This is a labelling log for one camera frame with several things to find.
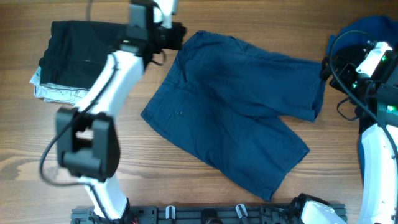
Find right black cable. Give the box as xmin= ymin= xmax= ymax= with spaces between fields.
xmin=328 ymin=30 xmax=398 ymax=162

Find navy blue shorts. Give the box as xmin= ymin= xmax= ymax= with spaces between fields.
xmin=141 ymin=31 xmax=325 ymax=201

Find blue t-shirt pile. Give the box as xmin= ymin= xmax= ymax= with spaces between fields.
xmin=326 ymin=15 xmax=398 ymax=178

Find folded light grey garment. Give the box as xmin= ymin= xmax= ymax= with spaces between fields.
xmin=30 ymin=67 xmax=89 ymax=105

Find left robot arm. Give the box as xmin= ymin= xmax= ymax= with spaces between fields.
xmin=52 ymin=0 xmax=186 ymax=223

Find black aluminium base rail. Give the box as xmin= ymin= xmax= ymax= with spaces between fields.
xmin=70 ymin=203 xmax=348 ymax=224

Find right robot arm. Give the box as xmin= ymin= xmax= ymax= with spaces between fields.
xmin=322 ymin=50 xmax=397 ymax=223

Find folded black garment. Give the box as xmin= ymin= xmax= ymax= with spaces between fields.
xmin=39 ymin=21 xmax=126 ymax=89

